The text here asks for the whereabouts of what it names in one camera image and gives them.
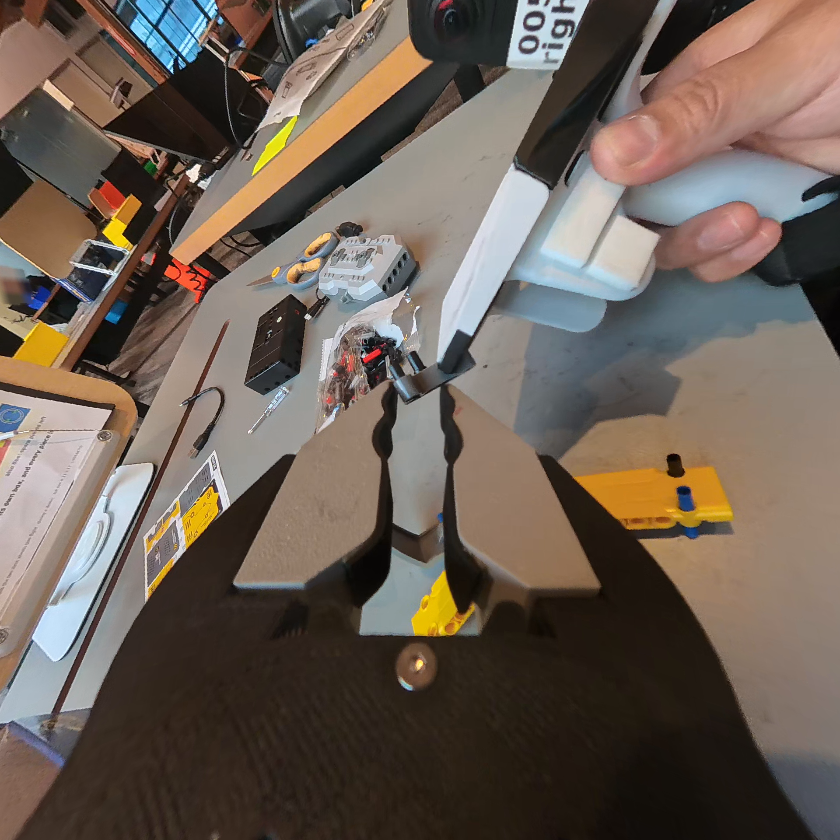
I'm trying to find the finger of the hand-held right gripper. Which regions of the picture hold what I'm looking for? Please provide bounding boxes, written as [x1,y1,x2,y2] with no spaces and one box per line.
[436,164,608,375]

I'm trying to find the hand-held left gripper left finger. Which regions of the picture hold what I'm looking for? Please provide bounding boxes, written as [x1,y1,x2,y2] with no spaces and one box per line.
[233,382,398,609]

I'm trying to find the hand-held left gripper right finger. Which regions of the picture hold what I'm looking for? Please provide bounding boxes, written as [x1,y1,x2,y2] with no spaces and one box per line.
[444,384,602,614]

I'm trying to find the yellow panel brick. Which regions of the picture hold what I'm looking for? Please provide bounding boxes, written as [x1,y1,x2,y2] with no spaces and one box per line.
[573,466,736,531]

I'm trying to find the yellow grey brick assembly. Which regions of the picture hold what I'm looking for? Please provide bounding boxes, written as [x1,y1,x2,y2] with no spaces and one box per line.
[392,512,476,637]

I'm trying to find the grey bent beam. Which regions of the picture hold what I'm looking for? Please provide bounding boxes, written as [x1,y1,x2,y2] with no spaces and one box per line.
[392,353,477,405]

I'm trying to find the bag of black red pins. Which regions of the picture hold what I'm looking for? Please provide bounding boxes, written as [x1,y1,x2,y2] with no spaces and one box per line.
[315,289,422,435]

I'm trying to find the grey desk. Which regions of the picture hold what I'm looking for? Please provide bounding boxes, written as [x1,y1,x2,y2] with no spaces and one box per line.
[0,66,840,840]

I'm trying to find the person's right hand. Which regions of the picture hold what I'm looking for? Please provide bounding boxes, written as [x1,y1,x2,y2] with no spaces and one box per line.
[589,0,840,284]

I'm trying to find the yellow grey sticker sheet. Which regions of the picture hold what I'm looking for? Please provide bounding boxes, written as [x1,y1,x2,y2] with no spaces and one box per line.
[143,449,232,601]

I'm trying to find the grey hub brick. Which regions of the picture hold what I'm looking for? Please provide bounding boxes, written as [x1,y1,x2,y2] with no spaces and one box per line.
[318,234,420,307]

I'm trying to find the black battery box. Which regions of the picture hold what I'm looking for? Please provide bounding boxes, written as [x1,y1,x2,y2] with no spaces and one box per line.
[244,293,310,396]

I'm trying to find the grey yellow scissors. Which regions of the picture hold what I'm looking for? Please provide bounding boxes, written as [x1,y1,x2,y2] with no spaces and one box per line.
[247,231,340,290]

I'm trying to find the silver stand base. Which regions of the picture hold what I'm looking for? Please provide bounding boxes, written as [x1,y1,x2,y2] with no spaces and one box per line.
[31,462,157,664]

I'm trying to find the wooden display board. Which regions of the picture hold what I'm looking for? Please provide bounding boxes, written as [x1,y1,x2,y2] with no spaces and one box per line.
[0,356,140,686]

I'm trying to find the yellow sticky note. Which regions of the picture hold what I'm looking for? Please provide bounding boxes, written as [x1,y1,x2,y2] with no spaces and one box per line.
[252,114,300,177]

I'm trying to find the white paper sheets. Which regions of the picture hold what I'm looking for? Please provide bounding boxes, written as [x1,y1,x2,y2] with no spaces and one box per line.
[259,0,389,135]

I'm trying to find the orange plastic object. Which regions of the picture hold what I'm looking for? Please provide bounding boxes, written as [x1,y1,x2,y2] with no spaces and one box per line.
[163,258,210,295]

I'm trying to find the printed instruction sheet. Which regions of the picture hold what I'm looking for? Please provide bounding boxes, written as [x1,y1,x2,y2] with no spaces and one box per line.
[0,390,116,621]

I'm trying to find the rounded cardboard panel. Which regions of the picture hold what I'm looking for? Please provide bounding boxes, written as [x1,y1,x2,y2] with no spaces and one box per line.
[0,180,99,280]

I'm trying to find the small clear-handled screwdriver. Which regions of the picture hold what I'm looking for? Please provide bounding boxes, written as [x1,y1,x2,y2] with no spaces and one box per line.
[247,386,290,436]

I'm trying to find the black USB cable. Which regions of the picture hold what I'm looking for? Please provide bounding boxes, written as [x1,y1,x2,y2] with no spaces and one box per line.
[305,222,366,324]
[180,386,226,459]

